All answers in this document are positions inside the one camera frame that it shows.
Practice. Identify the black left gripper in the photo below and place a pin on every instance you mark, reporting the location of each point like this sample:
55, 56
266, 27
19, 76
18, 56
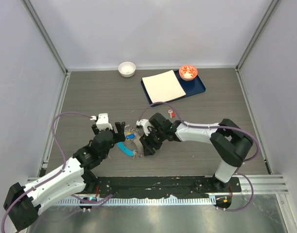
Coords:
119, 137

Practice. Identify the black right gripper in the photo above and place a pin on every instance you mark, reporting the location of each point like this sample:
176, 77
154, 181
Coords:
148, 143

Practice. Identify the metal key organizer blue handle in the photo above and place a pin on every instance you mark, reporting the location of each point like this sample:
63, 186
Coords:
128, 146

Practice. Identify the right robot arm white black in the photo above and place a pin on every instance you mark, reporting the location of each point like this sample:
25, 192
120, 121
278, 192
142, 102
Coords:
230, 142

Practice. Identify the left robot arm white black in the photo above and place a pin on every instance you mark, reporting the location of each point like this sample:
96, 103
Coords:
25, 203

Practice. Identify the blue key tag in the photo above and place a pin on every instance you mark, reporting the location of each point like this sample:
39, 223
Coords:
130, 136

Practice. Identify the red headed key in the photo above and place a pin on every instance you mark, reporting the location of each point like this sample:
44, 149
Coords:
171, 113

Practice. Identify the white square plate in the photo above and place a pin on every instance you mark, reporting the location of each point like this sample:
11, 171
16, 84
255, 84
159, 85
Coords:
163, 87

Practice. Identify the white bowl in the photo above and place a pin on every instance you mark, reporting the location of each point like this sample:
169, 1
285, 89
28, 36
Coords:
127, 69

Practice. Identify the dark blue tray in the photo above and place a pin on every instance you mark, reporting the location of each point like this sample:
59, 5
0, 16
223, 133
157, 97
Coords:
191, 88

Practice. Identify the orange patterned bowl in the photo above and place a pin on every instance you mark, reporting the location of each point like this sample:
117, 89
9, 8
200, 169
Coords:
188, 72

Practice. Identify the silver key near handle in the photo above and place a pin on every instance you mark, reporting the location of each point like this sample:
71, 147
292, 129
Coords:
136, 154

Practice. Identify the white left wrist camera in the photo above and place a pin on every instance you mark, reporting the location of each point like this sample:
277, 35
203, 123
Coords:
102, 121

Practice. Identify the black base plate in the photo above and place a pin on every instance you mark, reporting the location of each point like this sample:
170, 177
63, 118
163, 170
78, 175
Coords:
157, 187

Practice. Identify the slotted cable duct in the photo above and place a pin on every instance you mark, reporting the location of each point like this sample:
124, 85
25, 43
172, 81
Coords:
211, 200

